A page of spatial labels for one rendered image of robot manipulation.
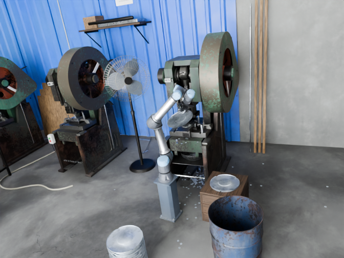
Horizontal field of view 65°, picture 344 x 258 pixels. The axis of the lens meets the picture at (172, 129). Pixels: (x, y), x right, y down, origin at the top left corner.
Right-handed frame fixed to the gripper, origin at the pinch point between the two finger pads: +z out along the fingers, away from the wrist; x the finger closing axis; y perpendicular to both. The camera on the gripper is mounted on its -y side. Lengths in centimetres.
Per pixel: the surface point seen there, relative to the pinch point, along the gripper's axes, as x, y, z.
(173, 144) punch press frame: 13, 1, 52
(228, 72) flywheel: -14, -51, -31
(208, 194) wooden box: 82, 8, 17
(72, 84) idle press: -103, 81, 59
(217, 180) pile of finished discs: 74, -10, 23
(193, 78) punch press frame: -28.4, -24.3, -10.7
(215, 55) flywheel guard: -20, -27, -54
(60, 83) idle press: -110, 94, 62
